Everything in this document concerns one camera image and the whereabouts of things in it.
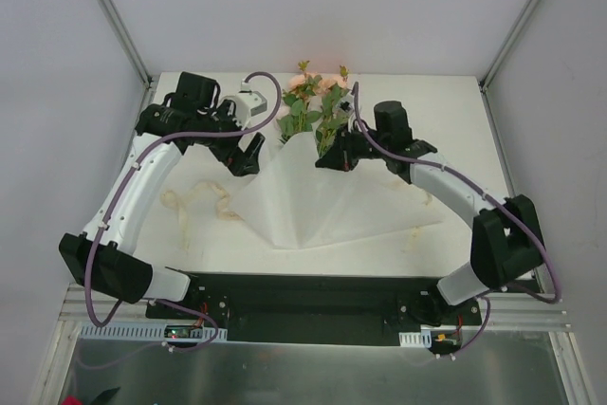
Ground pink flowers with green leaves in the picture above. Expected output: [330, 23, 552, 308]
[275, 60, 351, 157]

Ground white wrapping paper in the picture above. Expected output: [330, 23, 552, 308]
[230, 133, 444, 249]

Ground cream ribbon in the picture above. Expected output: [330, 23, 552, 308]
[159, 176, 442, 249]

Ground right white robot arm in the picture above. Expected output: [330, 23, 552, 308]
[316, 101, 543, 324]

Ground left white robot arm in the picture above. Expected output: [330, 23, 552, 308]
[59, 72, 268, 319]

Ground black object at bottom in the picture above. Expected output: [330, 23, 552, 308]
[90, 387, 120, 405]

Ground red object at bottom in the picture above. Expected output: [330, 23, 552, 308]
[60, 395, 83, 405]

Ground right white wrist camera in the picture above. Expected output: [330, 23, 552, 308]
[337, 97, 355, 117]

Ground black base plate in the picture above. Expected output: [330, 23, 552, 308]
[145, 273, 481, 346]

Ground right white cable duct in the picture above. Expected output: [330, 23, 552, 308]
[398, 329, 432, 349]

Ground white cable duct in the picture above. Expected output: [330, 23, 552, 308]
[398, 329, 432, 349]
[80, 322, 228, 343]

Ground left aluminium frame post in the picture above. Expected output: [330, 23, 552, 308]
[96, 0, 154, 88]

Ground aluminium frame post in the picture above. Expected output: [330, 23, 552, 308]
[478, 0, 575, 91]
[96, 0, 154, 88]

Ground left white cable duct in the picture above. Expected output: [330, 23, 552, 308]
[80, 322, 228, 343]

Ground right aluminium frame post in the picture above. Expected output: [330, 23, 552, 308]
[478, 0, 575, 91]

